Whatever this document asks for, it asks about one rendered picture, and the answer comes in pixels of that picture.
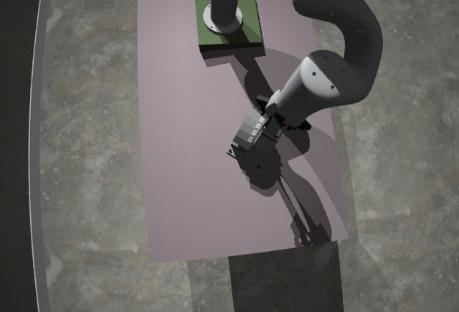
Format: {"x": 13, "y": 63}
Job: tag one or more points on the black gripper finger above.
{"x": 304, "y": 125}
{"x": 262, "y": 102}

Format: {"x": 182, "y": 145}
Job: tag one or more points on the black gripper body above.
{"x": 271, "y": 107}

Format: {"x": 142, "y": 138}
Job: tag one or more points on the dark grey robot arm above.
{"x": 323, "y": 76}

